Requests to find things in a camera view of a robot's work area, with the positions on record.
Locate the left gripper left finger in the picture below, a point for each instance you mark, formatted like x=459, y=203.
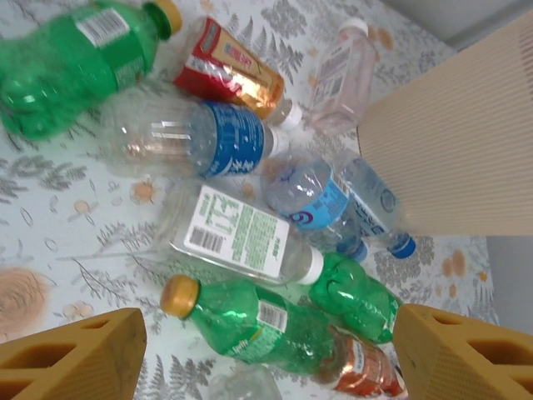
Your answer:
x=62, y=366

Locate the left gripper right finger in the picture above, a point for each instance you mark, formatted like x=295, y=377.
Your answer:
x=458, y=366

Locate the copper label crushed bottle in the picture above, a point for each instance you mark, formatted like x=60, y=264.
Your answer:
x=362, y=366

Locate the crushed green bottle yellow cap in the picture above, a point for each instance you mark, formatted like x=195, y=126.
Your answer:
x=358, y=291

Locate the clear Pepsi bottle blue cap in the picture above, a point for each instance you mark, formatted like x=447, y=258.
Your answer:
x=245, y=385

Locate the clear bottle blue printed text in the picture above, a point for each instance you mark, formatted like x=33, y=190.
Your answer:
x=375, y=196

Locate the green Sprite bottle yellow cap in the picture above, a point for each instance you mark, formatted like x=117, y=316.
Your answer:
x=250, y=321

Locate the clear bottle light blue label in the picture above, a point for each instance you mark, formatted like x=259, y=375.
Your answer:
x=320, y=200

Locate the square bottle green white label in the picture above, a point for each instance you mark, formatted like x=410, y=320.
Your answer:
x=237, y=233

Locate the beige ribbed waste bin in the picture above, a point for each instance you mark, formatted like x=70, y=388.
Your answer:
x=458, y=125

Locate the clear blue-label bottle white cap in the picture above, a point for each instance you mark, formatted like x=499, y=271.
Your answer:
x=229, y=137

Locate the green plastic bottle yellow cap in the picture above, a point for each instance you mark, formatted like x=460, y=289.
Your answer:
x=62, y=71

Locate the pink clear plastic bottle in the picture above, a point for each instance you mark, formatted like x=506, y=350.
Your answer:
x=341, y=79

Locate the red gold label bottle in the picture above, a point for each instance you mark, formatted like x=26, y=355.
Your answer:
x=225, y=71

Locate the floral table mat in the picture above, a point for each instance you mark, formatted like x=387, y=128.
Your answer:
x=62, y=208

